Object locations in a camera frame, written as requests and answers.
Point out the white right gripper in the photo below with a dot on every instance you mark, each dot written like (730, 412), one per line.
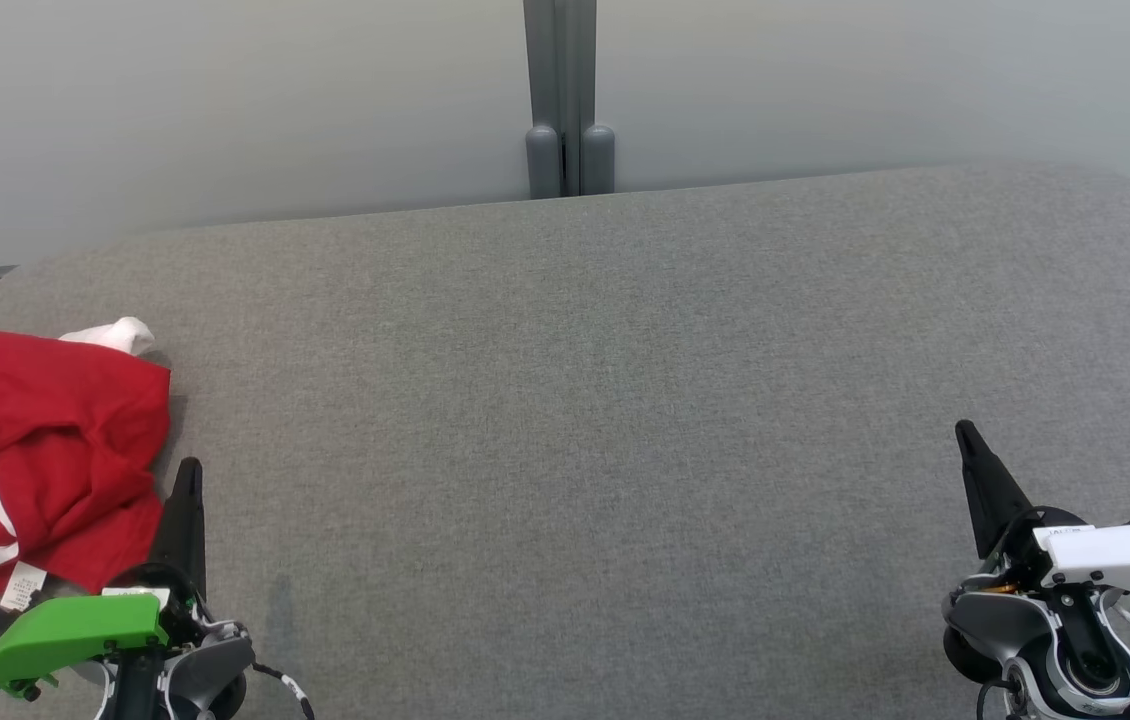
(1115, 560)

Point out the red jersey with number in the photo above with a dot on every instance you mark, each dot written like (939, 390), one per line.
(45, 390)

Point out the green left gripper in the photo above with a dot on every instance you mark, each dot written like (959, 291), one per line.
(75, 630)

